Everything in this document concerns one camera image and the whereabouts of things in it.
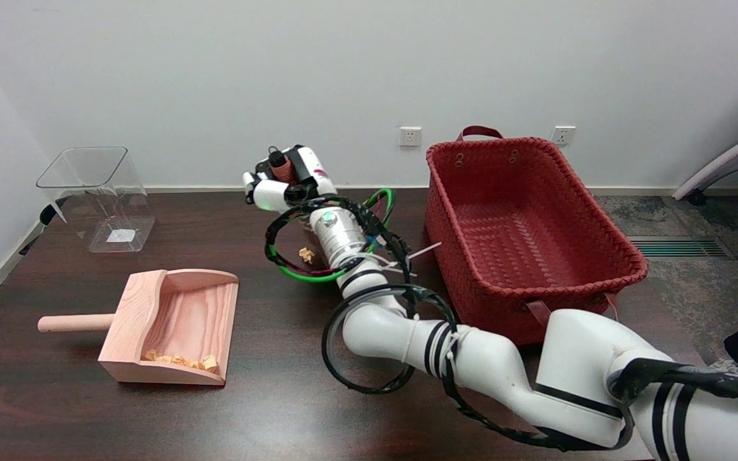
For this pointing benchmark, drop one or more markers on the clear plastic container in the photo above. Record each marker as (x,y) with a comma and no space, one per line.
(119,237)

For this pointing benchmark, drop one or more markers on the white wall socket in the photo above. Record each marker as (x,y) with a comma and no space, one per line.
(563,135)
(410,136)

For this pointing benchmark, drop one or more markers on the red woven basket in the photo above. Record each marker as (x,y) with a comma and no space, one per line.
(516,237)

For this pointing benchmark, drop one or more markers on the floor vent grille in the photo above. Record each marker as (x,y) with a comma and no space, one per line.
(676,248)

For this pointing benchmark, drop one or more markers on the grey office chair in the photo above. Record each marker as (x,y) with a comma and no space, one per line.
(728,157)

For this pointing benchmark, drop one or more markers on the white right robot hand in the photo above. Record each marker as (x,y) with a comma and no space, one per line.
(273,192)

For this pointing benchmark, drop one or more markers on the wooden dustpan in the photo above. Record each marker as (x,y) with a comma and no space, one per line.
(177,307)

